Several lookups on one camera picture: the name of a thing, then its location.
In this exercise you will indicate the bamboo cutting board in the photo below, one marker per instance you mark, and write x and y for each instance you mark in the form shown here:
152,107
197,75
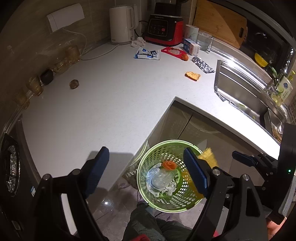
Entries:
220,22

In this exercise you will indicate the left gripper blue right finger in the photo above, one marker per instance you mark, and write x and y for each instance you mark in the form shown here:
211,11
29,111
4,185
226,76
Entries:
198,171

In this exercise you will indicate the white electric kettle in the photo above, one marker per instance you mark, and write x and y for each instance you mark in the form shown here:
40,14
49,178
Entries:
123,22

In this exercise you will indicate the clear plastic bag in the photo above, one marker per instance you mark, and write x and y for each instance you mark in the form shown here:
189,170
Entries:
162,178

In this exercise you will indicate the silver blister pack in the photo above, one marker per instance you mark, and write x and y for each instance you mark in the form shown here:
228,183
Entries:
202,65

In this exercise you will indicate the metal spoon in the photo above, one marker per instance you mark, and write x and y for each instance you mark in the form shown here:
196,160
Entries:
280,128

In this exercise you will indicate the small orange fruit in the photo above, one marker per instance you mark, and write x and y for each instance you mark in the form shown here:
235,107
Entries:
185,57

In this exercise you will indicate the dark round jar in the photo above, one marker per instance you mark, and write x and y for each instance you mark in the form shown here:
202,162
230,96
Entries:
47,76

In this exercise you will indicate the blue white wipes packet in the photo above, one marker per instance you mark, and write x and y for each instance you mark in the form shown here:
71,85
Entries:
143,53

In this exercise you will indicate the white ceramic cup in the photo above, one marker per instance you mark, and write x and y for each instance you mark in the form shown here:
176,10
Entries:
191,32

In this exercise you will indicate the amber glass teapot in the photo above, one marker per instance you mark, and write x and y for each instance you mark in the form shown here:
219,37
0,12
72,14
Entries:
61,65

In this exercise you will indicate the amber glass cup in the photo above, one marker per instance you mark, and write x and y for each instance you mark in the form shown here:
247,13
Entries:
73,54
34,85
21,99

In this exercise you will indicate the stainless steel sink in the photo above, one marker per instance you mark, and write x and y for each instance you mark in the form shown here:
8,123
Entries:
246,92

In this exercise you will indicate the person right hand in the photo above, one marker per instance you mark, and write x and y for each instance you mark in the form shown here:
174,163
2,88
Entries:
273,228

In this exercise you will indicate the yellow bowl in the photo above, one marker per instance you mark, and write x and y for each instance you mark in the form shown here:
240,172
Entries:
260,60

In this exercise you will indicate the chrome faucet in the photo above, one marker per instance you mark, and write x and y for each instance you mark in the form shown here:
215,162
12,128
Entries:
284,70

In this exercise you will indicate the brown walnut shell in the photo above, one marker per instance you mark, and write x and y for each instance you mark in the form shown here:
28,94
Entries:
74,84

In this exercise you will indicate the white wall socket cover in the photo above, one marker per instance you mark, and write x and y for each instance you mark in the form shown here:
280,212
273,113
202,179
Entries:
65,17

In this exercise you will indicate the red black blender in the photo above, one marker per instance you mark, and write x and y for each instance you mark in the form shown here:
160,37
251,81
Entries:
165,24

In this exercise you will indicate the crumpled white tissue by kettle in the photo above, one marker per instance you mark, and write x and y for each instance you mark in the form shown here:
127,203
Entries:
139,42

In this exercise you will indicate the white paper tissue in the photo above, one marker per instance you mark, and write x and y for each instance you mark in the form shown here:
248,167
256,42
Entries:
169,189

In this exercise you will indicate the dish soap bottle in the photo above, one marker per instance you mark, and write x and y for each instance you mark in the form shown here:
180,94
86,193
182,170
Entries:
283,89

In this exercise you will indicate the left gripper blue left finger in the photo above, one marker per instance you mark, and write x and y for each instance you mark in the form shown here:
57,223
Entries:
94,169

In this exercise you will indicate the clear glass mug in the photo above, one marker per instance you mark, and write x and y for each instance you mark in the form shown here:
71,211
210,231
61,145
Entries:
205,41

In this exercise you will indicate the green perforated trash basket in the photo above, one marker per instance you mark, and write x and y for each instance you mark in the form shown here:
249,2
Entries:
171,150

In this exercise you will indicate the bread slice piece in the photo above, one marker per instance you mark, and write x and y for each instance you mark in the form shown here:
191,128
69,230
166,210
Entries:
192,75

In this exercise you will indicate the red snack packet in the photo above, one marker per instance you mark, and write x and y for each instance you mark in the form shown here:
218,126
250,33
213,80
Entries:
178,53

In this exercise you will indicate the yellow foam fruit net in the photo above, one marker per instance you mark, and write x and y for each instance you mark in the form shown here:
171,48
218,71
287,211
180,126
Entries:
208,159

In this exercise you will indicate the small blue white carton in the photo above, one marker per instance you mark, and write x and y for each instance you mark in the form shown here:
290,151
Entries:
191,47

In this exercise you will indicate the orange foam fruit net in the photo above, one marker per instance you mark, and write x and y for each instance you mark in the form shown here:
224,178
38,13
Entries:
169,165

